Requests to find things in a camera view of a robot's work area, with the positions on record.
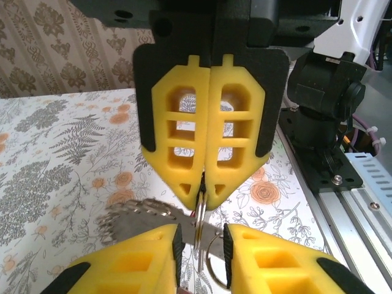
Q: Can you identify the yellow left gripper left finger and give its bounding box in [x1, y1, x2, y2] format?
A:
[39, 224, 184, 294]

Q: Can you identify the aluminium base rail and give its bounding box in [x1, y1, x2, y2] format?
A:
[284, 134, 392, 294]

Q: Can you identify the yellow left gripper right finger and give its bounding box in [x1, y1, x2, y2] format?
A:
[223, 224, 377, 294]

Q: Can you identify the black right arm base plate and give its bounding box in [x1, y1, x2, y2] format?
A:
[277, 107, 364, 194]

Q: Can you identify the grey metal panel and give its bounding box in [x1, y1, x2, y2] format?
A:
[356, 69, 392, 157]

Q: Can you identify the metal disc with split rings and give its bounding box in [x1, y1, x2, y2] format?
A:
[96, 198, 233, 290]

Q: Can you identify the white slotted cable duct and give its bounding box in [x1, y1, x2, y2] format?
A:
[344, 151, 392, 215]

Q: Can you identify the small steel split ring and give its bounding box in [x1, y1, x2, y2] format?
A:
[194, 189, 209, 273]

